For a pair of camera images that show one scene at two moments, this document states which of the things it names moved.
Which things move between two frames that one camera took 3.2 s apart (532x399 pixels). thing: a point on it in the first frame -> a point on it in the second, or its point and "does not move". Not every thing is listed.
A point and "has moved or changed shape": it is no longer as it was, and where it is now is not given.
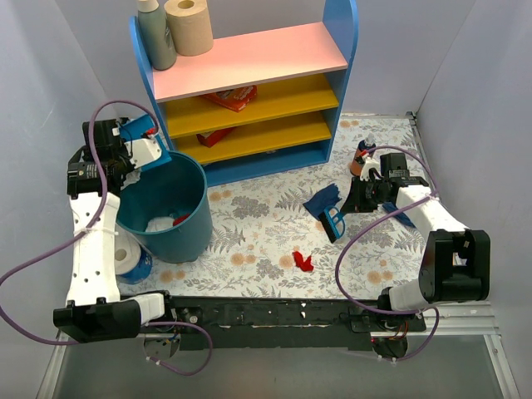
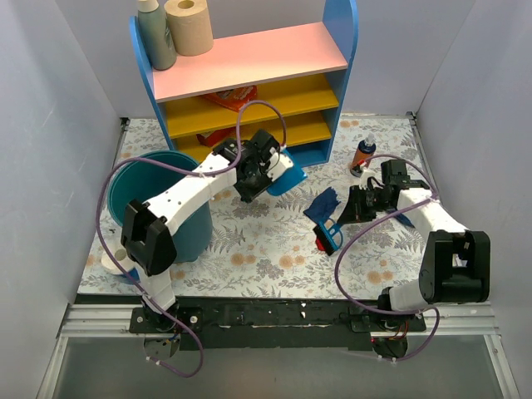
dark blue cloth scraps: [401, 218] does not move
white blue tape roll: [132, 262] does not move
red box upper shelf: [234, 99] does not move
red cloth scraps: [306, 265] -> [319, 244]
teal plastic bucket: [165, 210] does not move
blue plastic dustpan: [136, 125] -> [295, 174]
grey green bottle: [158, 40] does not move
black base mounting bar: [232, 322] does not move
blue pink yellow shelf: [258, 106] does not move
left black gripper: [125, 165] -> [253, 183]
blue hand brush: [333, 223] has moved or changed shape
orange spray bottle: [362, 153] does not move
